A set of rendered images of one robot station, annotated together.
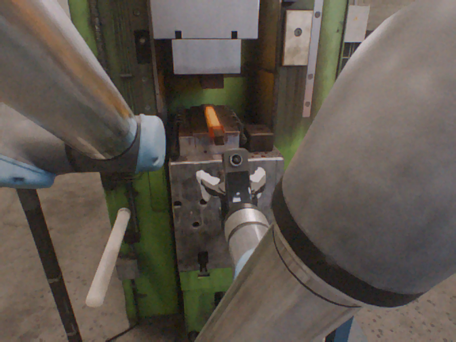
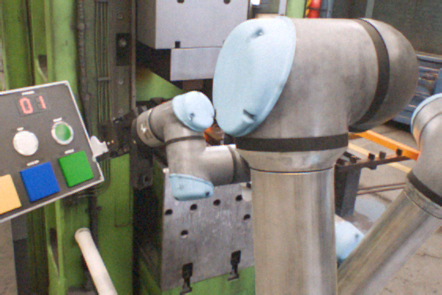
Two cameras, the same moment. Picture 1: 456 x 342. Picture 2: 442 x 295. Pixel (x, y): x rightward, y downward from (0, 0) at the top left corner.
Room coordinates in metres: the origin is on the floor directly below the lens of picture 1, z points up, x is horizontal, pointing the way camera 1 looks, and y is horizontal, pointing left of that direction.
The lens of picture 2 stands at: (-0.34, 0.51, 1.49)
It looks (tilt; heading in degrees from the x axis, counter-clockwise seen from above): 19 degrees down; 341
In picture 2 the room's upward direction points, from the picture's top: 3 degrees clockwise
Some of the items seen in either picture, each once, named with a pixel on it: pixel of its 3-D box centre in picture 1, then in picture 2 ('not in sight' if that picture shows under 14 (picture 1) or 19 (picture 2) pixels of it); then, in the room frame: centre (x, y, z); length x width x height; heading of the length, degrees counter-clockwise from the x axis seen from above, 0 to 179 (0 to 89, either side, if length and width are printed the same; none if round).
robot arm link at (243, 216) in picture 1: (249, 231); not in sight; (0.40, -0.04, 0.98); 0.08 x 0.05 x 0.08; 98
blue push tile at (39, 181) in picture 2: not in sight; (39, 181); (0.65, 0.54, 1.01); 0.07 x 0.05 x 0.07; 122
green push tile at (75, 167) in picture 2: not in sight; (75, 169); (0.71, 0.45, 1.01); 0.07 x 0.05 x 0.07; 122
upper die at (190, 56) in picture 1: (203, 53); (173, 51); (1.13, 0.09, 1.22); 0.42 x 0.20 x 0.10; 8
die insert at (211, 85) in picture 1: (210, 74); (174, 71); (1.17, 0.07, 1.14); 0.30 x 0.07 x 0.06; 8
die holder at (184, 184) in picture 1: (219, 183); (181, 186); (1.14, 0.03, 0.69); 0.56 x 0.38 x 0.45; 8
